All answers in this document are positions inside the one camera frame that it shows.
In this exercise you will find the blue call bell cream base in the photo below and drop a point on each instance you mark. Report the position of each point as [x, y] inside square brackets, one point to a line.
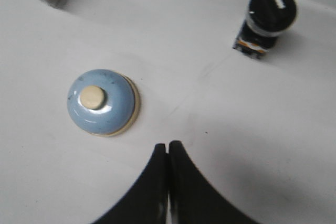
[103, 102]

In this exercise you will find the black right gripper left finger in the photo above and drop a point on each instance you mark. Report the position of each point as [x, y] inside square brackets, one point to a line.
[146, 200]

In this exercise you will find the black rotary selector switch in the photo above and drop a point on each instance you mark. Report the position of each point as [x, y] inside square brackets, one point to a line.
[265, 21]

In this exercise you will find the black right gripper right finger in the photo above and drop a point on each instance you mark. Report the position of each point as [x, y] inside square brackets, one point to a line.
[192, 198]

